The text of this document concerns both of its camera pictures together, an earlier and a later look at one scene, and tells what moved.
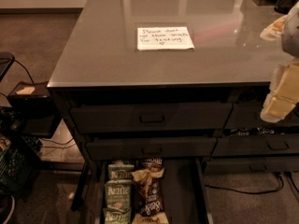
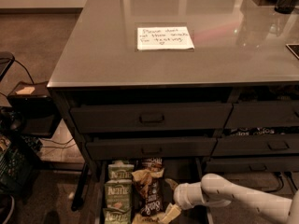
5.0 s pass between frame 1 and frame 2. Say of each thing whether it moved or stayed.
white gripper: moved
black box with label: stayed
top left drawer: stayed
